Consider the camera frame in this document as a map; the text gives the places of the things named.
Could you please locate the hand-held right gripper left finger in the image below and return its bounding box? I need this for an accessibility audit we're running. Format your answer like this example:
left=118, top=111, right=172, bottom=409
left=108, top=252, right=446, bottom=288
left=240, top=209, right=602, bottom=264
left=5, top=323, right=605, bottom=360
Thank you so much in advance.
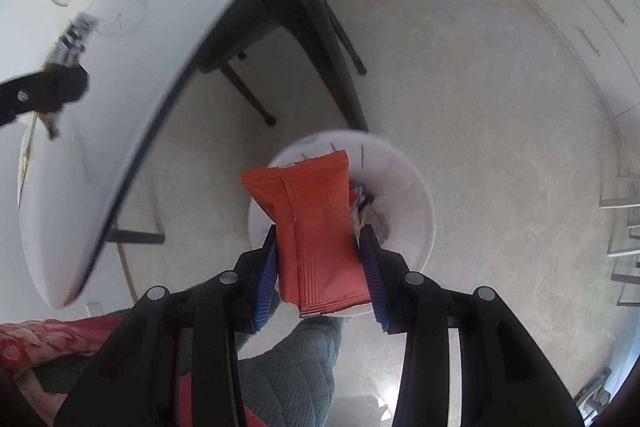
left=54, top=224, right=278, bottom=427

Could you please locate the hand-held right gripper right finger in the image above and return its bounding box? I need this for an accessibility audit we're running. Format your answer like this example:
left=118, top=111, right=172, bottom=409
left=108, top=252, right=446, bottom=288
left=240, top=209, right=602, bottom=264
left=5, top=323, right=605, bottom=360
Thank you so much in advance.
left=357, top=224, right=586, bottom=427

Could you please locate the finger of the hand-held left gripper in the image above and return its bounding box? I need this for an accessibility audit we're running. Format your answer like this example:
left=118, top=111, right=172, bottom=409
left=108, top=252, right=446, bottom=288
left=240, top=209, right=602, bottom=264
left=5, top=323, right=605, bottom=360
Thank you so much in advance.
left=0, top=67, right=91, bottom=126

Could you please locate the small clear snack wrapper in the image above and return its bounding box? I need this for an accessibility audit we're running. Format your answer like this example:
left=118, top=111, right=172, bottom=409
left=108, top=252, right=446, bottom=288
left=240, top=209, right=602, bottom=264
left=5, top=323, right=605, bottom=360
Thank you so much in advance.
left=44, top=14, right=98, bottom=142

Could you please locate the white plastic bin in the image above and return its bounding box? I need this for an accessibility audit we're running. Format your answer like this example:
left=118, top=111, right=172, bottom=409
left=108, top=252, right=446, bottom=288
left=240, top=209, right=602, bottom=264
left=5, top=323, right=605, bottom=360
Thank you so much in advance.
left=247, top=130, right=436, bottom=320

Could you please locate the red snack packet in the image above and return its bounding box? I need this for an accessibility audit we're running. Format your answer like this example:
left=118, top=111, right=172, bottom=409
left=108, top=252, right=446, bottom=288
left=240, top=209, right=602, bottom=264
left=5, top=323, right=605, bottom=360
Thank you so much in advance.
left=241, top=149, right=373, bottom=319

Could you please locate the cream paper booklet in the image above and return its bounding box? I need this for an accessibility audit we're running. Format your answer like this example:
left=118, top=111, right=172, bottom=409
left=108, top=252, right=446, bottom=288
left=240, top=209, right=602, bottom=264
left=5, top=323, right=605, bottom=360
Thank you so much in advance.
left=17, top=112, right=38, bottom=208

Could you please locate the person's floral red garment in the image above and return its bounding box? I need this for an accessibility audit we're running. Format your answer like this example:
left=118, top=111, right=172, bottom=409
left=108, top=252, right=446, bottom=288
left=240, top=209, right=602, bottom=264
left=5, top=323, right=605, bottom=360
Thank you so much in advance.
left=0, top=313, right=131, bottom=388

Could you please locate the metal rack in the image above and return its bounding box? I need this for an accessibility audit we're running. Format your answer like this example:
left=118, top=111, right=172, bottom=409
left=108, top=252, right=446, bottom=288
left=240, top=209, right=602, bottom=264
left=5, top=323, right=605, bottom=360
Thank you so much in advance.
left=597, top=174, right=640, bottom=308

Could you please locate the dark grey chair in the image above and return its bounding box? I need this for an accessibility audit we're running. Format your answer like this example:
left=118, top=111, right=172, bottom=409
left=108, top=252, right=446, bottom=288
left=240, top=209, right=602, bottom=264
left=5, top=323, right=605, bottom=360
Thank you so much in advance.
left=197, top=0, right=368, bottom=132

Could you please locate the white cabinet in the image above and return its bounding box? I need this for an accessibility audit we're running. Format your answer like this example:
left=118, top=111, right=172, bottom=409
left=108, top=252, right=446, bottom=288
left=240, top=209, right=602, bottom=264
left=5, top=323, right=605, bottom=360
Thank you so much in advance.
left=445, top=0, right=640, bottom=118

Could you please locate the gold cabinet handle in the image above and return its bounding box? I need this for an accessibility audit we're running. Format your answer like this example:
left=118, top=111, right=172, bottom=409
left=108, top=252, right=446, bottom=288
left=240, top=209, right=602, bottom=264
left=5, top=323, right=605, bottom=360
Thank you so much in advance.
left=596, top=0, right=629, bottom=26
left=576, top=26, right=602, bottom=56

